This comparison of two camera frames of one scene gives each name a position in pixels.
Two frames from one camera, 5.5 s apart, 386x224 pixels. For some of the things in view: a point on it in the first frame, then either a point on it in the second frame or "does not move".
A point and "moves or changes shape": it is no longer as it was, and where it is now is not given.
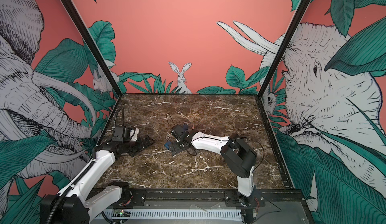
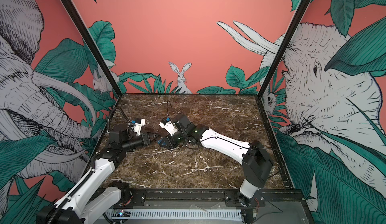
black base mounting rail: (143, 199) does not move
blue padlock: (167, 144) moves or changes shape
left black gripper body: (132, 146) does not move
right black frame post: (287, 37) does not move
